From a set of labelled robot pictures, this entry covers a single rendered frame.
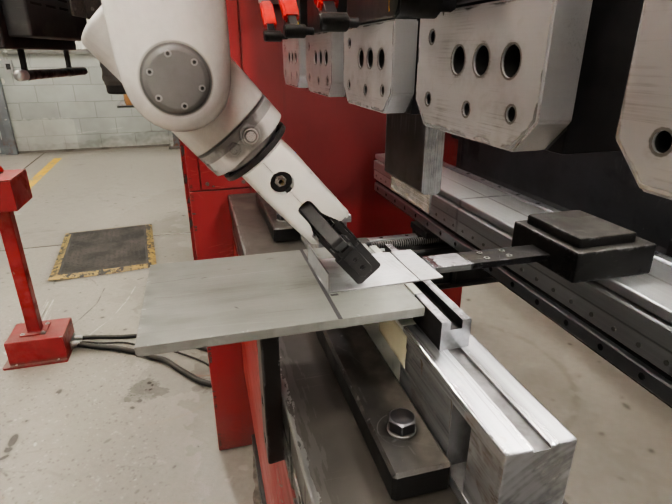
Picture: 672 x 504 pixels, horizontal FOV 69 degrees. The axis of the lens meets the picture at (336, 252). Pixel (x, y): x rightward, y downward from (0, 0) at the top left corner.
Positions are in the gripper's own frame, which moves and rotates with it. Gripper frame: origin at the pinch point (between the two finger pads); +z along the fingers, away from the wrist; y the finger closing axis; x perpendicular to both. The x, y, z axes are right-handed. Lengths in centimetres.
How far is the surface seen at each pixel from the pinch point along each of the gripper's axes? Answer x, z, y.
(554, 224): -20.3, 15.7, -0.3
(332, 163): -11, 20, 84
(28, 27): 23, -54, 102
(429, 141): -12.6, -6.0, -5.6
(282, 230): 8.4, 9.2, 44.4
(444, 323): -2.2, 5.1, -12.7
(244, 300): 10.7, -6.0, -3.5
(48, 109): 185, -95, 701
